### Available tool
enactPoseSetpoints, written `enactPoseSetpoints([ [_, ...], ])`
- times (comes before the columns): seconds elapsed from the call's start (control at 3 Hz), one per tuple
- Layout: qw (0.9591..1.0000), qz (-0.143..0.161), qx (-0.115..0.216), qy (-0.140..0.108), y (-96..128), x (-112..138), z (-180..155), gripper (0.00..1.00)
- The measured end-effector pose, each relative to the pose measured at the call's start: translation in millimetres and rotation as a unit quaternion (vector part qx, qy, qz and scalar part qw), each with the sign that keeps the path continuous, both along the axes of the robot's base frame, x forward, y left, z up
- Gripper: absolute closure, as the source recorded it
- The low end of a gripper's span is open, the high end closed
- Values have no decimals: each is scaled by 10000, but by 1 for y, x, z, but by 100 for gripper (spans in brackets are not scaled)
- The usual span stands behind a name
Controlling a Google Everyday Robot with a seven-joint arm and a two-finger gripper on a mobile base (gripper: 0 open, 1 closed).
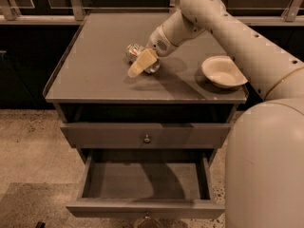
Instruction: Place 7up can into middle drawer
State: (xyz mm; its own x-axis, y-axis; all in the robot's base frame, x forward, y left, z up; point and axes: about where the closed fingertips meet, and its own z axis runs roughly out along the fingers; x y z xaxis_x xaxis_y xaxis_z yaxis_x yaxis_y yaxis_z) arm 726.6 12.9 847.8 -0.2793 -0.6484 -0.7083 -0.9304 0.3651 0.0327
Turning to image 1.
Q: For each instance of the white ceramic bowl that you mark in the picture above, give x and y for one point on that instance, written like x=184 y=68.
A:
x=221 y=71

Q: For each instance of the metal railing frame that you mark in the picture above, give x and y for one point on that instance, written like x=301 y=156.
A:
x=69 y=12

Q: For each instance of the open grey middle drawer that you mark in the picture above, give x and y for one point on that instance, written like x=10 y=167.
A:
x=129 y=184

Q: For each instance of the round metal drawer knob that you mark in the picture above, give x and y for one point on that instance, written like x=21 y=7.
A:
x=147 y=139

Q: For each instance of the grey drawer cabinet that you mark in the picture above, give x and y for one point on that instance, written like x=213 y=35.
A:
x=115 y=94

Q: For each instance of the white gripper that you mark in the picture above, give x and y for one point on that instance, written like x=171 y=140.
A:
x=158 y=42

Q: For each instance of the metal middle drawer knob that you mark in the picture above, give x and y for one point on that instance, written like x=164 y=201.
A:
x=149 y=222

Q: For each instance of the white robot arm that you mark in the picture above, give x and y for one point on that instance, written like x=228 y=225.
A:
x=264 y=167

